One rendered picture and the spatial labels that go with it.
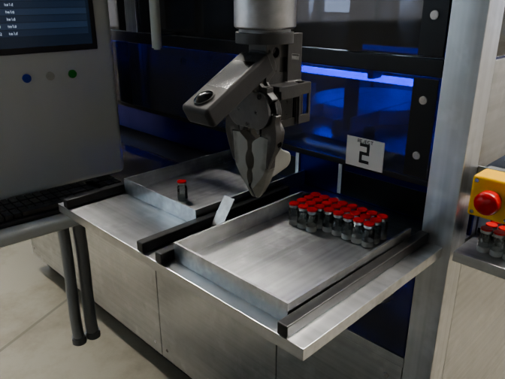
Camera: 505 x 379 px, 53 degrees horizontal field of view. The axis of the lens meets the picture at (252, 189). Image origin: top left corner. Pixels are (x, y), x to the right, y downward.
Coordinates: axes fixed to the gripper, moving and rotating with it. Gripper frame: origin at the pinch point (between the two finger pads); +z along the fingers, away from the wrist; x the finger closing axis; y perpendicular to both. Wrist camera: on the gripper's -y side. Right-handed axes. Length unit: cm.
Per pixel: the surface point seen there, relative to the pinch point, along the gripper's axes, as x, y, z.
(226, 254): 15.0, 8.6, 18.8
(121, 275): 108, 39, 75
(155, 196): 41.6, 12.5, 16.4
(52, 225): 67, 0, 27
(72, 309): 99, 15, 74
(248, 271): 8.2, 7.3, 18.8
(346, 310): -9.9, 9.7, 19.0
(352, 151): 10.0, 38.4, 5.2
